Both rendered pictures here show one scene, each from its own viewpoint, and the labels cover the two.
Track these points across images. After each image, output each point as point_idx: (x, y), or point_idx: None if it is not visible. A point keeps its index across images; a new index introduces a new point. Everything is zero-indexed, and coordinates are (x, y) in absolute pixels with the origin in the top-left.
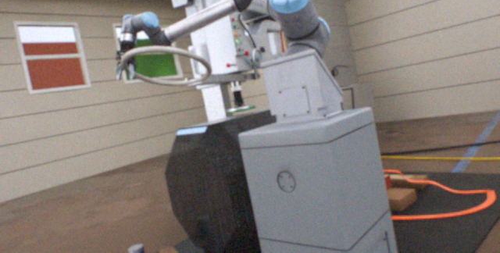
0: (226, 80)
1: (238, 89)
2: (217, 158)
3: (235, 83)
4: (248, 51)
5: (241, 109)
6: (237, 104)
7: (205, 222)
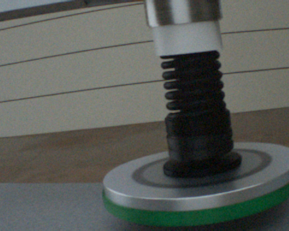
0: None
1: (174, 49)
2: None
3: (153, 10)
4: None
5: (124, 211)
6: (170, 150)
7: None
